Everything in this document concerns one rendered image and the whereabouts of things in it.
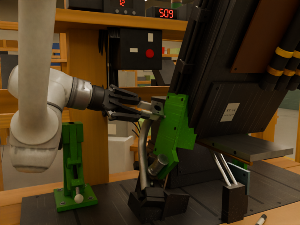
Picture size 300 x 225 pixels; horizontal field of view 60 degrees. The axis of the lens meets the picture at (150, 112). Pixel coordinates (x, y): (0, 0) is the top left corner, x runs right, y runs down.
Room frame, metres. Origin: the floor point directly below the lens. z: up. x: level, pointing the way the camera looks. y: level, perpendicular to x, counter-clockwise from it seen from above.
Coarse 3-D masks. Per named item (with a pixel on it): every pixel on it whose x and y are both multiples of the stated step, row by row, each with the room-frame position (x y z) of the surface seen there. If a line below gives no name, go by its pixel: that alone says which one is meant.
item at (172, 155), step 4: (168, 152) 0.75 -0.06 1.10; (172, 152) 0.74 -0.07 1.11; (168, 156) 0.75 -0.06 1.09; (172, 156) 0.73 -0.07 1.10; (176, 156) 0.73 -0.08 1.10; (172, 160) 0.72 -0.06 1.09; (176, 160) 0.72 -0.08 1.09; (168, 164) 0.73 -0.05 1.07; (172, 164) 0.72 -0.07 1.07; (176, 164) 0.72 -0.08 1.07; (164, 168) 0.75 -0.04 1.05; (168, 168) 0.73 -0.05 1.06; (172, 168) 0.74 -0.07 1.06; (160, 172) 0.76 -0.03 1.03; (164, 172) 0.74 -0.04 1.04; (168, 172) 0.75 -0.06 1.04; (160, 176) 0.75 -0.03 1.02; (164, 176) 0.76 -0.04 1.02
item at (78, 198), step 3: (75, 189) 0.79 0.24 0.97; (78, 189) 0.78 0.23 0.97; (78, 192) 0.78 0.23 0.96; (78, 195) 0.77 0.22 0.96; (81, 195) 0.77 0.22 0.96; (75, 198) 0.76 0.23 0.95; (78, 198) 0.76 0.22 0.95; (81, 198) 0.76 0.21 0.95; (75, 201) 0.76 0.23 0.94; (78, 201) 0.76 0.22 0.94; (81, 201) 0.76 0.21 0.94
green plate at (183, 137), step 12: (168, 96) 0.85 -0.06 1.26; (180, 96) 0.78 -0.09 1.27; (168, 108) 0.83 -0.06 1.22; (180, 108) 0.77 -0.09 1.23; (168, 120) 0.81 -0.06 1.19; (180, 120) 0.75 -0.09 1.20; (168, 132) 0.79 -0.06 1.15; (180, 132) 0.77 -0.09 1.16; (192, 132) 0.79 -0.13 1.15; (156, 144) 0.84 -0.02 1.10; (168, 144) 0.77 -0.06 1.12; (180, 144) 0.77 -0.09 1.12; (192, 144) 0.79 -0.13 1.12
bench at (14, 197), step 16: (272, 160) 1.33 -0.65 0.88; (288, 160) 1.33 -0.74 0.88; (112, 176) 1.11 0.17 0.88; (128, 176) 1.11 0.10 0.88; (0, 192) 0.95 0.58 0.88; (16, 192) 0.95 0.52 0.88; (32, 192) 0.95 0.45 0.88; (48, 192) 0.95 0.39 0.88; (0, 208) 0.83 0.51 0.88; (16, 208) 0.83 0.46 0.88; (0, 224) 0.73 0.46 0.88; (16, 224) 0.74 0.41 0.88
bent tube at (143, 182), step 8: (152, 104) 0.85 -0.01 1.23; (160, 104) 0.86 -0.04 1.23; (152, 112) 0.82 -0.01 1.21; (160, 112) 0.83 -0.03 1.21; (144, 120) 0.89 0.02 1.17; (152, 120) 0.87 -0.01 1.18; (144, 128) 0.89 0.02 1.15; (144, 136) 0.89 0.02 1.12; (144, 144) 0.88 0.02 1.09; (144, 152) 0.85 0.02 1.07; (144, 160) 0.83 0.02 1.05; (144, 168) 0.80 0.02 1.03; (144, 176) 0.78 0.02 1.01; (144, 184) 0.76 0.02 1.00; (144, 192) 0.76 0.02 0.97
